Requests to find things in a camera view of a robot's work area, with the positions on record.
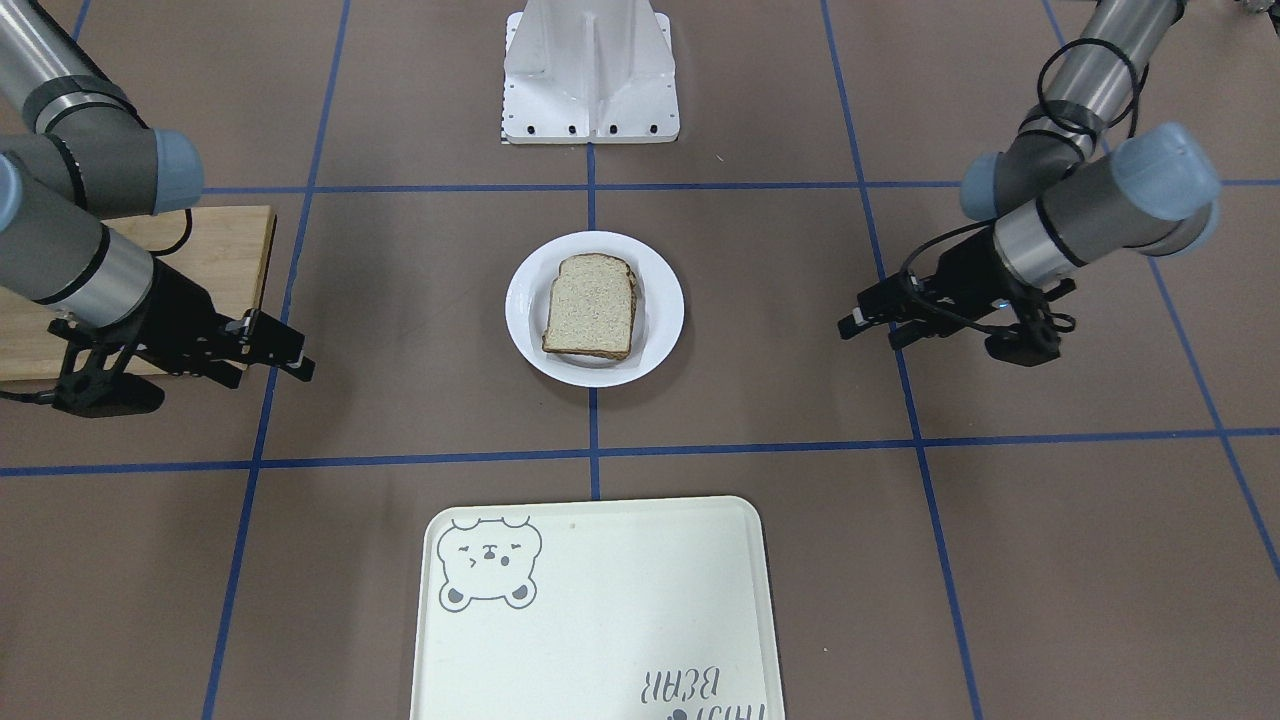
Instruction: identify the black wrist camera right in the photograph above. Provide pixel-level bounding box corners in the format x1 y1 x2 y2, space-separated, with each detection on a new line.
47 318 165 419

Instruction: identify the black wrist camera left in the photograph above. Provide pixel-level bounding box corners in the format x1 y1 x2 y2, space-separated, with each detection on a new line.
984 278 1076 366

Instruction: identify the bread slice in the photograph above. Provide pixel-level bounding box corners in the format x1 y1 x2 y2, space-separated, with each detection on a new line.
541 252 637 361

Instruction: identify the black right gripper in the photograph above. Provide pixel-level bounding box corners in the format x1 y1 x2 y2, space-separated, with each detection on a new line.
125 258 316 389

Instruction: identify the wooden cutting board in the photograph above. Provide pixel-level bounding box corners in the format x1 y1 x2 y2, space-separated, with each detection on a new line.
1 206 276 382

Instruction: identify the white camera stand base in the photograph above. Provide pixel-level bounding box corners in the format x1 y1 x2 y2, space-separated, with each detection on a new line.
500 1 681 145

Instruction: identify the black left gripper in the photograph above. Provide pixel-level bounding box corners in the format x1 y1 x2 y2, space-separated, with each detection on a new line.
838 228 1041 340

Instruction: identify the cream bear serving tray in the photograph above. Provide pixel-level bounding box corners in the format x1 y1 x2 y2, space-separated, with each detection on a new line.
410 495 787 719

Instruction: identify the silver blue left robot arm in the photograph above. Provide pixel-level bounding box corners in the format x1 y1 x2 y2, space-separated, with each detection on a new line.
838 1 1222 366

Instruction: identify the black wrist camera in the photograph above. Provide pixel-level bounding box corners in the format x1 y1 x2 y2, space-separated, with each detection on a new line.
984 278 1076 366
47 318 165 419

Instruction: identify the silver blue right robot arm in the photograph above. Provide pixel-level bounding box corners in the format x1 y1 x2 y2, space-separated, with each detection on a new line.
3 1 315 388

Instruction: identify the white round plate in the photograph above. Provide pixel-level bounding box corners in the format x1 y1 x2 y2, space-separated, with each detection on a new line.
506 231 685 389

